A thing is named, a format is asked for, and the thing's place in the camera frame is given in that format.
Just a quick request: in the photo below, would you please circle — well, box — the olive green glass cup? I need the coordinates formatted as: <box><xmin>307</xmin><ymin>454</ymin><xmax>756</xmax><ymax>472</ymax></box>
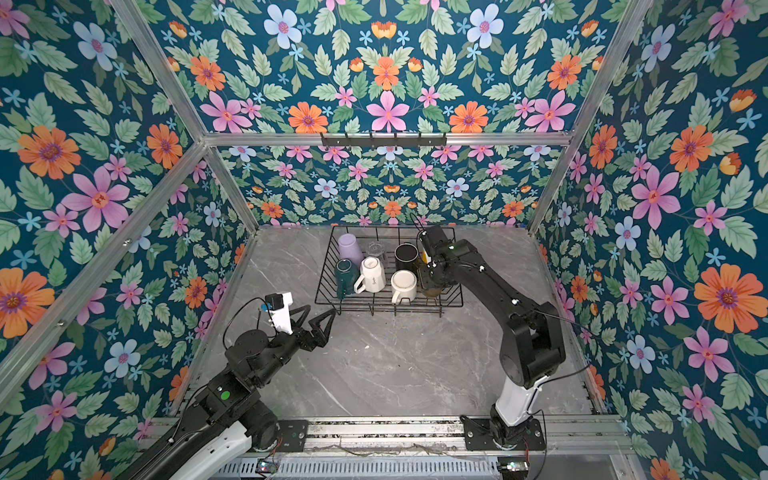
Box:
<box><xmin>422</xmin><ymin>287</ymin><xmax>443</xmax><ymax>299</ymax></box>

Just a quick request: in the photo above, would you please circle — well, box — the white ventilation grille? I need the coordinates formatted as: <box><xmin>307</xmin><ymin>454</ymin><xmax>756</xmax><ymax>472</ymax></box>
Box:
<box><xmin>211</xmin><ymin>456</ymin><xmax>501</xmax><ymax>479</ymax></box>

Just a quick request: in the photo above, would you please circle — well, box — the lilac plastic cup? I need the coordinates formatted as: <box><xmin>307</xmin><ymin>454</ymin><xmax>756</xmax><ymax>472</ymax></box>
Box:
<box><xmin>338</xmin><ymin>233</ymin><xmax>364</xmax><ymax>267</ymax></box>

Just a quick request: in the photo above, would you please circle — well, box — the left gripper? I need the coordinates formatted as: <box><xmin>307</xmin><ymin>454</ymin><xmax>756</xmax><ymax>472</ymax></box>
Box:
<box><xmin>252</xmin><ymin>303</ymin><xmax>337</xmax><ymax>391</ymax></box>

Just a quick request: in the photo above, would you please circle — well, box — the black hook rail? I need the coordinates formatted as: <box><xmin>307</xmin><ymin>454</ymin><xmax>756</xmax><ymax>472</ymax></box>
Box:
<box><xmin>320</xmin><ymin>133</ymin><xmax>448</xmax><ymax>148</ymax></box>

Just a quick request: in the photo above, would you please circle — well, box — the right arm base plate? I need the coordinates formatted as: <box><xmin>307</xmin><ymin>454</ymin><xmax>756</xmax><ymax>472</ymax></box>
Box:
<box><xmin>459</xmin><ymin>415</ymin><xmax>546</xmax><ymax>451</ymax></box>

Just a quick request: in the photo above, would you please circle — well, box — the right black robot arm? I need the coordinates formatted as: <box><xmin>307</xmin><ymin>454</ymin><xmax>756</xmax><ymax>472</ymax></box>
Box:
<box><xmin>418</xmin><ymin>226</ymin><xmax>566</xmax><ymax>449</ymax></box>

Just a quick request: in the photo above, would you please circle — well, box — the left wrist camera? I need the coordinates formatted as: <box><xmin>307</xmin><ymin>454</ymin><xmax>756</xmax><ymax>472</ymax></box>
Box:
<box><xmin>263</xmin><ymin>292</ymin><xmax>293</xmax><ymax>335</ymax></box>

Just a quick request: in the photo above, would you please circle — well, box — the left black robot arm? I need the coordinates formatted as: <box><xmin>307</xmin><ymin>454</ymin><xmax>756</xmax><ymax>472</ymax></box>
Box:
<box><xmin>117</xmin><ymin>306</ymin><xmax>337</xmax><ymax>479</ymax></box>

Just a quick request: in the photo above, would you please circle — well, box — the clear glass cup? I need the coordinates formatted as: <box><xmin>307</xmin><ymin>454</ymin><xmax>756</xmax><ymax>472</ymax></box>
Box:
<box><xmin>366</xmin><ymin>241</ymin><xmax>386</xmax><ymax>262</ymax></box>

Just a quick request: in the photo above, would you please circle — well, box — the aluminium mounting rail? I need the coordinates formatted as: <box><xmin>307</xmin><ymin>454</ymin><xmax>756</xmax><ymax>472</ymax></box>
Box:
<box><xmin>149</xmin><ymin>415</ymin><xmax>637</xmax><ymax>460</ymax></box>

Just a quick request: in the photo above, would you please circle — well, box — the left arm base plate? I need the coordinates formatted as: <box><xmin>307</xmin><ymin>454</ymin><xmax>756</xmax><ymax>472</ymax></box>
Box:
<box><xmin>268</xmin><ymin>419</ymin><xmax>310</xmax><ymax>454</ymax></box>

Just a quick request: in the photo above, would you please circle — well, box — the black wire dish rack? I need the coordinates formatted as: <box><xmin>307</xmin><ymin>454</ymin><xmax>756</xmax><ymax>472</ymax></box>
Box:
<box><xmin>314</xmin><ymin>225</ymin><xmax>464</xmax><ymax>316</ymax></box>

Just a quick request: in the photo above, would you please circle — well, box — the cream mug green outside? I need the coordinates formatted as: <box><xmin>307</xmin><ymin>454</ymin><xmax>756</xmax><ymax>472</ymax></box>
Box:
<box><xmin>334</xmin><ymin>258</ymin><xmax>359</xmax><ymax>301</ymax></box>

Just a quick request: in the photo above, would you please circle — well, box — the red mug white outside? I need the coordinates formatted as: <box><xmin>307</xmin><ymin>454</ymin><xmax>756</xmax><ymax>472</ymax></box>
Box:
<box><xmin>391</xmin><ymin>270</ymin><xmax>418</xmax><ymax>305</ymax></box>

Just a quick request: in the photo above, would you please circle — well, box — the cream white mug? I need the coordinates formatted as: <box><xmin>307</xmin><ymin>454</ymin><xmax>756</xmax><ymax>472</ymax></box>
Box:
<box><xmin>354</xmin><ymin>257</ymin><xmax>386</xmax><ymax>294</ymax></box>

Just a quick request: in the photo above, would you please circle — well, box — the black mug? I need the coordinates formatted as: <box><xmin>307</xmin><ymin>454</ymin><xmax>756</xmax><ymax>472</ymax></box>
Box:
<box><xmin>395</xmin><ymin>243</ymin><xmax>419</xmax><ymax>274</ymax></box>

